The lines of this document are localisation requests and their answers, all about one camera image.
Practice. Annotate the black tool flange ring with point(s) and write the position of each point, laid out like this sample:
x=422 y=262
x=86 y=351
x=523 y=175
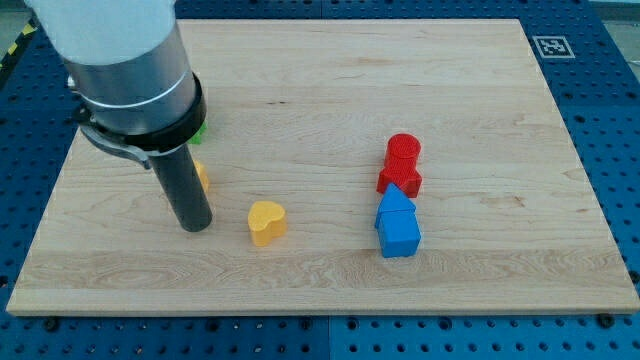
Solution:
x=140 y=148

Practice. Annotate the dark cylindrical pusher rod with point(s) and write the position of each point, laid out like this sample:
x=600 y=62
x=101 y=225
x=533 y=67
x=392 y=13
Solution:
x=179 y=179

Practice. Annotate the yellow hexagon block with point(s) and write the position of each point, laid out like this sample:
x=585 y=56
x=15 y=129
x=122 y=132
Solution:
x=202 y=175

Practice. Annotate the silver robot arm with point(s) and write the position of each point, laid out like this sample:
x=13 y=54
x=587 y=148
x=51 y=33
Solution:
x=140 y=98

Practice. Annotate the green star block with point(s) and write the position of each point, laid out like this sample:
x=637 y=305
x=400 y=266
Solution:
x=197 y=138

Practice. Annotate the yellow heart block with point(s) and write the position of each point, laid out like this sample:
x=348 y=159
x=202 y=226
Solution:
x=266 y=220

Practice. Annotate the wooden board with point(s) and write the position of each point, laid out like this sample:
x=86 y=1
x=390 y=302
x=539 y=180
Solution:
x=300 y=113

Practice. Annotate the blue triangle block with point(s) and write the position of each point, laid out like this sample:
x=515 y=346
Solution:
x=393 y=200

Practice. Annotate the red cylinder block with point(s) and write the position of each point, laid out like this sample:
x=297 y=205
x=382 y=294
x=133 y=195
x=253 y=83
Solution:
x=403 y=150

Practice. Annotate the blue cube block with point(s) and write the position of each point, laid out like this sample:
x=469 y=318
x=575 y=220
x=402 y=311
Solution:
x=399 y=234

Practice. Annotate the fiducial marker tag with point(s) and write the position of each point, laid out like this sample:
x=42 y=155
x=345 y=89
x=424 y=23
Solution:
x=553 y=47

